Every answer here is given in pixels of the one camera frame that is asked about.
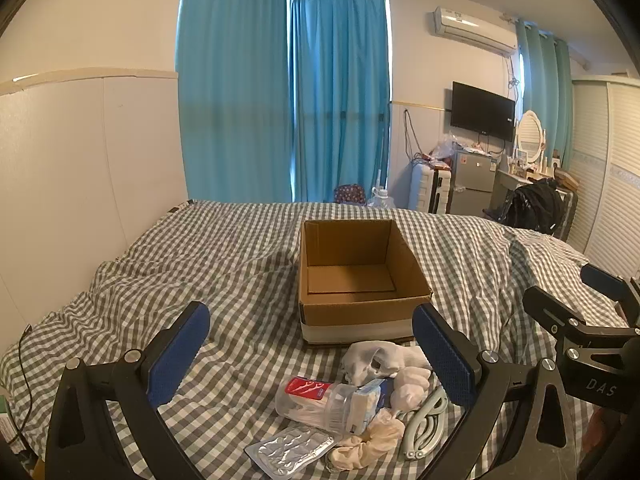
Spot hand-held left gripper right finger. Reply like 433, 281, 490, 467
412, 303, 584, 480

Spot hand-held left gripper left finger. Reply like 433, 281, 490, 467
45, 301, 211, 480

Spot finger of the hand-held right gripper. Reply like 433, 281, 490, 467
522, 286, 589, 347
581, 263, 640, 329

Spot pale pink sock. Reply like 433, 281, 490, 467
390, 366, 433, 412

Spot white sock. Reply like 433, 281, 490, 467
341, 340, 433, 386

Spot pale green folding hanger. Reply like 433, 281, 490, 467
402, 385, 449, 461

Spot blue white tissue packet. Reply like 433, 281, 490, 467
350, 379, 397, 436

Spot brown cardboard box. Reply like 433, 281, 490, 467
298, 219, 433, 347

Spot clear plastic jar red label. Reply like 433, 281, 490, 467
275, 377, 362, 433

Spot silver foil blister pack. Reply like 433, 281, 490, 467
244, 425, 337, 479

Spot grey white checkered blanket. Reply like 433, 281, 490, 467
0, 199, 640, 480

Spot black backpack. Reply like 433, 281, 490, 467
500, 179, 568, 235

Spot white wardrobe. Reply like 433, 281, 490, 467
570, 76, 640, 281

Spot white dressing table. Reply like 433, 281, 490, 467
494, 167, 538, 211

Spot grey mini fridge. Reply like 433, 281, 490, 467
449, 149, 501, 216

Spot white oval mirror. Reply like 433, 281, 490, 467
515, 110, 547, 166

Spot white blue suitcase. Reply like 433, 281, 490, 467
407, 162, 453, 213

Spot dark patterned bag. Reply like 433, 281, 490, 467
334, 184, 366, 206

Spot clear plastic bag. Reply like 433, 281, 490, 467
429, 131, 462, 167

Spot narrow blue curtain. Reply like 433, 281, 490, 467
516, 20, 574, 171

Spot wide blue curtain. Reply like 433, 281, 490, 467
176, 0, 294, 204

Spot blue window curtain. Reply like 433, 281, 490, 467
287, 0, 391, 207

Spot white air conditioner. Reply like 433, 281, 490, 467
432, 6, 519, 57

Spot black cable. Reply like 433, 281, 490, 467
0, 325, 34, 447

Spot black wall television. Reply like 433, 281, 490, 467
451, 81, 516, 143

